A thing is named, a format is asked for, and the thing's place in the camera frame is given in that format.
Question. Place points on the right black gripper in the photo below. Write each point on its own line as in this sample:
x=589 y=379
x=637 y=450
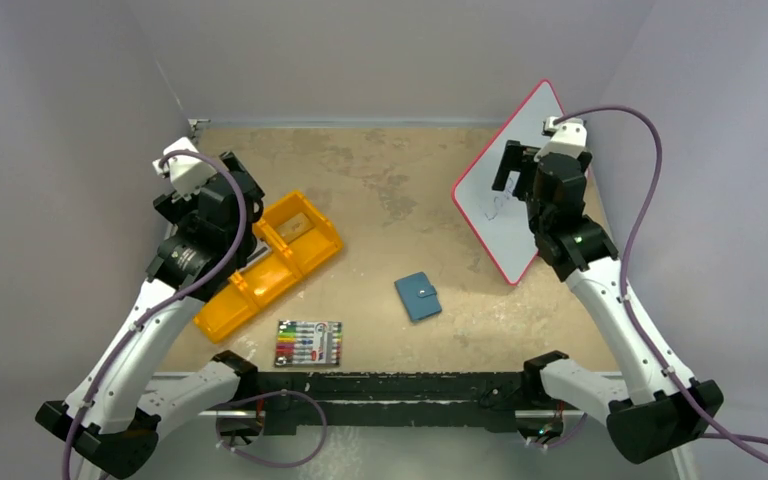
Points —
x=513 y=165

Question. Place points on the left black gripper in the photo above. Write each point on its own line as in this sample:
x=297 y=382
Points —
x=183 y=212

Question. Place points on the blue card holder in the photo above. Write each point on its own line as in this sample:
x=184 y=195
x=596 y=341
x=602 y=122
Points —
x=418 y=296

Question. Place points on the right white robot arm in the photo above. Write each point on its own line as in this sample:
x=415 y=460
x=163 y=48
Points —
x=658 y=403

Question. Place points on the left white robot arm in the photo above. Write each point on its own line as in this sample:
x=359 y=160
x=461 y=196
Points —
x=108 y=421

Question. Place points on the gold card in bin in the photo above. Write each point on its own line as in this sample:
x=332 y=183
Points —
x=294 y=227

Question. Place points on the pink framed whiteboard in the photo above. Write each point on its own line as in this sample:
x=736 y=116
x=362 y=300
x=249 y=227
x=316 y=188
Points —
x=497 y=218

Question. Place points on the middle yellow bin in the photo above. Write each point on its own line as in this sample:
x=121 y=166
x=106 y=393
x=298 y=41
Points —
x=267 y=279

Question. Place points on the yellow bin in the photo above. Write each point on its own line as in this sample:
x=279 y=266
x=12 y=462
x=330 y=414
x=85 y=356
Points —
x=228 y=310
x=312 y=249
x=267 y=279

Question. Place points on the left yellow bin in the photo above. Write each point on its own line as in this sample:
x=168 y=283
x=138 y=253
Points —
x=228 y=310

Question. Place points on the right yellow bin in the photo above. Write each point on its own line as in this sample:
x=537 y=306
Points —
x=312 y=249

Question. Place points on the marker pen pack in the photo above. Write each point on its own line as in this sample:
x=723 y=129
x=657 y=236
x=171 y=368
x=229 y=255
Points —
x=308 y=343

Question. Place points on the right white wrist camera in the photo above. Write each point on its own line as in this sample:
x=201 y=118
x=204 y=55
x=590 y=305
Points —
x=566 y=137

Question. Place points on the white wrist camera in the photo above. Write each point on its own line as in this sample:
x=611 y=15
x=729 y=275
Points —
x=566 y=137
x=186 y=174

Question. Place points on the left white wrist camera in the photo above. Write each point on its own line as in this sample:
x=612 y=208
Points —
x=186 y=174

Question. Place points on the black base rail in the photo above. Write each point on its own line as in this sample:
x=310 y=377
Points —
x=493 y=401

